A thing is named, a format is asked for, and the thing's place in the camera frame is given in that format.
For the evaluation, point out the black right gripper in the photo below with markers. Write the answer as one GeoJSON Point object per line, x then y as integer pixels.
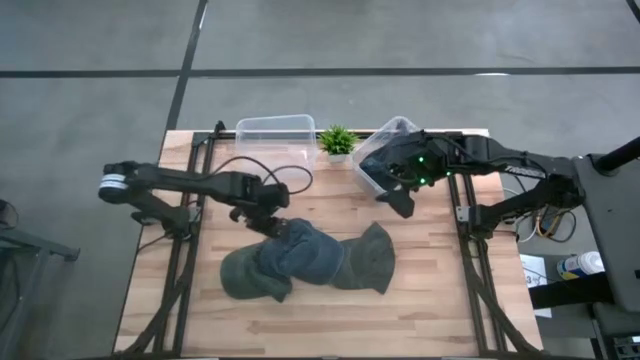
{"type": "Point", "coordinates": [425, 167]}

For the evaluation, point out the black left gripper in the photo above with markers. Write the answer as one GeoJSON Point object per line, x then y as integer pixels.
{"type": "Point", "coordinates": [262, 195]}

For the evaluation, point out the navy blue cap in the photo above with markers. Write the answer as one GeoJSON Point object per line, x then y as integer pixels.
{"type": "Point", "coordinates": [372, 172]}

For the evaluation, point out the blue denim cap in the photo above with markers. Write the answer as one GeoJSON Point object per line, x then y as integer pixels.
{"type": "Point", "coordinates": [305, 255]}

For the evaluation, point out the dark green cap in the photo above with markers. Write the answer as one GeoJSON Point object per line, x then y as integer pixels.
{"type": "Point", "coordinates": [242, 280]}
{"type": "Point", "coordinates": [370, 260]}

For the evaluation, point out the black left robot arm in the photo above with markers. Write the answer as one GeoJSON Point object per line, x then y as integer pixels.
{"type": "Point", "coordinates": [165, 175]}

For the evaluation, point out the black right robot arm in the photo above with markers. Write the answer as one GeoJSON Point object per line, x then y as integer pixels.
{"type": "Point", "coordinates": [510, 165]}

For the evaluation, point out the clear plastic container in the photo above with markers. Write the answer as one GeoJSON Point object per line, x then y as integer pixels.
{"type": "Point", "coordinates": [385, 127]}
{"type": "Point", "coordinates": [275, 132]}

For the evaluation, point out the green plant in white pot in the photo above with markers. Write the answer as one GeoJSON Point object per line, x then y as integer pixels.
{"type": "Point", "coordinates": [338, 140]}

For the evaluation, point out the white paper sheet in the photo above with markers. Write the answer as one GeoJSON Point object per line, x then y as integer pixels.
{"type": "Point", "coordinates": [532, 270]}

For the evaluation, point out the white wipes canister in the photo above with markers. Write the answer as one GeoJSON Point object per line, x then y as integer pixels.
{"type": "Point", "coordinates": [580, 265]}

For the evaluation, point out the black desk base bar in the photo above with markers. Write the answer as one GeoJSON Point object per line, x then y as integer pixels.
{"type": "Point", "coordinates": [570, 292]}

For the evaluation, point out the grey desk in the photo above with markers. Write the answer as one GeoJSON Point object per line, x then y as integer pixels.
{"type": "Point", "coordinates": [615, 225]}

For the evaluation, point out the black round pole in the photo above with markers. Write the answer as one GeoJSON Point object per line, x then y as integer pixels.
{"type": "Point", "coordinates": [620, 155]}

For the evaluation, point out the grey metal cart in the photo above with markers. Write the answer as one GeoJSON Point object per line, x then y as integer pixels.
{"type": "Point", "coordinates": [30, 245]}

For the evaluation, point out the silver metal bracket plate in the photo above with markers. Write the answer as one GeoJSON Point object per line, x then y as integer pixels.
{"type": "Point", "coordinates": [463, 214]}

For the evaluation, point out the black aluminium table frame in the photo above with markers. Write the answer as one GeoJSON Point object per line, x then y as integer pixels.
{"type": "Point", "coordinates": [181, 300]}

